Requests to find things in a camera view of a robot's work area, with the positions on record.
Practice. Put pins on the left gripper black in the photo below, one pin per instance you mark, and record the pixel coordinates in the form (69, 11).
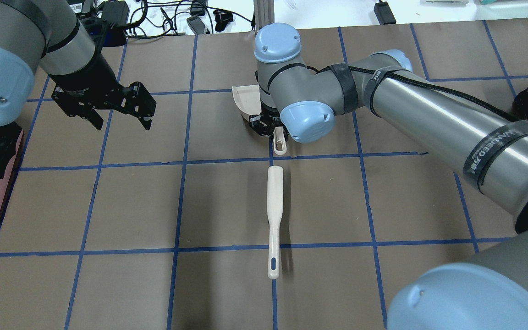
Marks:
(86, 75)

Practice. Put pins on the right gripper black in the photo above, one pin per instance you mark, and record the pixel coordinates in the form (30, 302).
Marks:
(264, 124)

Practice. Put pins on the beige plastic dustpan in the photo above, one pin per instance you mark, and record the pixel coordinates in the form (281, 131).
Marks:
(248, 101)

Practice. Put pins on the beige hand brush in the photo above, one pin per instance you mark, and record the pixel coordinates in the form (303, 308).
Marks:
(274, 202)

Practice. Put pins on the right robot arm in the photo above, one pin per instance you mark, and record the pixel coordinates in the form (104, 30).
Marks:
(487, 147)

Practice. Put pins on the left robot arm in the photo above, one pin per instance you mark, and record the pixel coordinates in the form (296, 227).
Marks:
(47, 34)

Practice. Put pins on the black power brick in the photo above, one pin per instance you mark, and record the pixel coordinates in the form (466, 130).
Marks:
(115, 13)

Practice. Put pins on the black phone on desk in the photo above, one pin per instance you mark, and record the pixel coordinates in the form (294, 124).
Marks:
(197, 25)

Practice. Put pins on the aluminium frame post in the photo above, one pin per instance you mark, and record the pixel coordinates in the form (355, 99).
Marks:
(263, 13)

